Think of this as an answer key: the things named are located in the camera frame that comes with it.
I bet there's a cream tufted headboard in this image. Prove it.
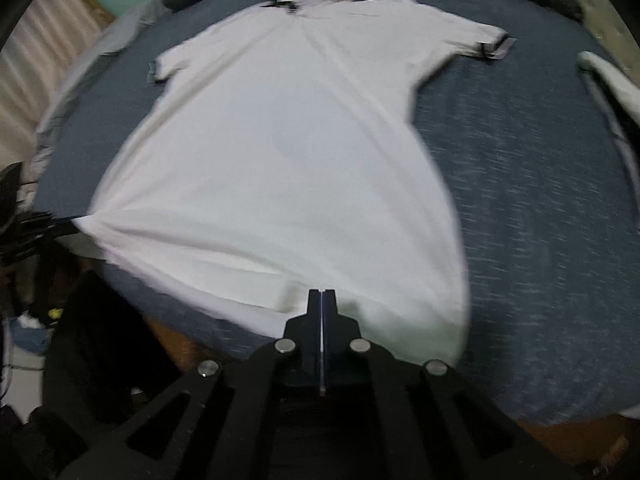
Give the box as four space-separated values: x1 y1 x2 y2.
565 0 640 86

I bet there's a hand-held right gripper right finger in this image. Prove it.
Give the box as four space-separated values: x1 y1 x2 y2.
321 288 581 480

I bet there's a folded grey garment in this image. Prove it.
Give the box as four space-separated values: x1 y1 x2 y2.
582 70 640 196

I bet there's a white polo shirt black collar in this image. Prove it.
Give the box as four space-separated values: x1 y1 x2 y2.
75 0 518 366

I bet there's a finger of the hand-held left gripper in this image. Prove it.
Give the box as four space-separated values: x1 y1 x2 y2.
10 212 83 261

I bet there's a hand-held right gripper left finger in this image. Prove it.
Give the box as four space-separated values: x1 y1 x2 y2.
59 288 321 480

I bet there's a peach curtain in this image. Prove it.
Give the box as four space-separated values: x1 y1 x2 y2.
0 0 118 161

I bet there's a bed with blue sheet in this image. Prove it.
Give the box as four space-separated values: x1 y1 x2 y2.
30 0 640 426

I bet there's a blue cloth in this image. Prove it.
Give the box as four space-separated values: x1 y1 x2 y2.
7 312 51 351

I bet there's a light grey cloth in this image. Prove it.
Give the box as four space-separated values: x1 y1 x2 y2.
32 0 173 181

